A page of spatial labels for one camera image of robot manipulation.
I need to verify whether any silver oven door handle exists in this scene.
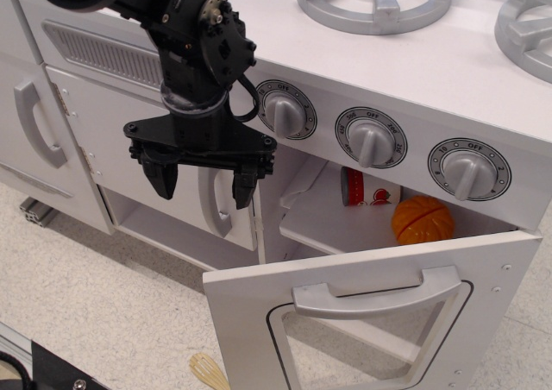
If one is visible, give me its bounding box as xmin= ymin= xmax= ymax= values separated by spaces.
xmin=292 ymin=266 xmax=461 ymax=320

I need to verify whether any silver stove knob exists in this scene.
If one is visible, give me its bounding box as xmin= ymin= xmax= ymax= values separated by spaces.
xmin=335 ymin=107 xmax=408 ymax=169
xmin=256 ymin=79 xmax=317 ymax=140
xmin=428 ymin=137 xmax=512 ymax=202

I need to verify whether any silver burner grate right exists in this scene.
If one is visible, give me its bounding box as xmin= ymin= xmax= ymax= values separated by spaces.
xmin=494 ymin=0 xmax=551 ymax=83

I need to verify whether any white oven door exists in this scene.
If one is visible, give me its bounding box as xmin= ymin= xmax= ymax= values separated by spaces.
xmin=204 ymin=228 xmax=541 ymax=389

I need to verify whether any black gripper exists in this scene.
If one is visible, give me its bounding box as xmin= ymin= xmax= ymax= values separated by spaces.
xmin=123 ymin=97 xmax=277 ymax=209

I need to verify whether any silver left door handle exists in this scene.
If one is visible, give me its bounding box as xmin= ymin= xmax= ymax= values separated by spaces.
xmin=13 ymin=81 xmax=67 ymax=169

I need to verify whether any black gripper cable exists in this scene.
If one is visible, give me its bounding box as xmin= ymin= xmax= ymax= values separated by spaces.
xmin=230 ymin=72 xmax=261 ymax=125

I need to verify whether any middle silver stove knob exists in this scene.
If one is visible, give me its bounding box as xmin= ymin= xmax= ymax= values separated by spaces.
xmin=335 ymin=107 xmax=408 ymax=169

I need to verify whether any silver burner grate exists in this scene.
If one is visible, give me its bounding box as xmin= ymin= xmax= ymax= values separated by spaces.
xmin=297 ymin=0 xmax=452 ymax=35
xmin=494 ymin=0 xmax=551 ymax=83

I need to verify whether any orange toy pumpkin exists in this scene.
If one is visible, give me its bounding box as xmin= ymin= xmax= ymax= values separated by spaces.
xmin=391 ymin=196 xmax=455 ymax=245

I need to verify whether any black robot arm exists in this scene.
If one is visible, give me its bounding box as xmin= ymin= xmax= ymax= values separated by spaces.
xmin=48 ymin=0 xmax=277 ymax=209

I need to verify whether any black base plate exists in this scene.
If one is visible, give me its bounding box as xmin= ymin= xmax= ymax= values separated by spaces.
xmin=1 ymin=323 xmax=107 ymax=390

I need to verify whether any right silver stove knob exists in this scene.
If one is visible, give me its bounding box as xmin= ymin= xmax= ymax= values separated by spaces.
xmin=428 ymin=137 xmax=512 ymax=202

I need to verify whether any white cabinet door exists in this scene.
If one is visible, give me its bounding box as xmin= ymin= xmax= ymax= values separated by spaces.
xmin=47 ymin=67 xmax=257 ymax=250
xmin=1 ymin=53 xmax=110 ymax=231

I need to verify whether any silver vent grille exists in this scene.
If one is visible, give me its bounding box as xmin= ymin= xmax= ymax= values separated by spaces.
xmin=41 ymin=20 xmax=163 ymax=89

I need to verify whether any silver burner grate centre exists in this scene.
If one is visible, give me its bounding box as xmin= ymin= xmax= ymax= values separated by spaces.
xmin=297 ymin=0 xmax=452 ymax=35

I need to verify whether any white toy kitchen stove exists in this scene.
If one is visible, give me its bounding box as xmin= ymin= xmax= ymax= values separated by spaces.
xmin=1 ymin=0 xmax=551 ymax=389

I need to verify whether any aluminium extrusion frame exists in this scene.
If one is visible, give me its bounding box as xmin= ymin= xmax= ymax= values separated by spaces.
xmin=20 ymin=198 xmax=58 ymax=228

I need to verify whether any left silver stove knob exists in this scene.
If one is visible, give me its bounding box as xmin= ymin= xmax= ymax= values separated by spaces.
xmin=256 ymin=79 xmax=317 ymax=140

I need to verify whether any white left cabinet door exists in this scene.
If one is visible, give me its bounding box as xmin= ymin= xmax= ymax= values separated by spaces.
xmin=1 ymin=53 xmax=110 ymax=231

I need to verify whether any wooden slotted spatula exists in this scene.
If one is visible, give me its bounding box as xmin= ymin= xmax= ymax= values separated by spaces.
xmin=189 ymin=353 xmax=230 ymax=390

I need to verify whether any silver cabinet door handle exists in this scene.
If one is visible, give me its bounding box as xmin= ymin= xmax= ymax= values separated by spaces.
xmin=198 ymin=167 xmax=232 ymax=238

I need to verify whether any red and white toy can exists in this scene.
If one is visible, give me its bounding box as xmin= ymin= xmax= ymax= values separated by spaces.
xmin=340 ymin=167 xmax=402 ymax=206

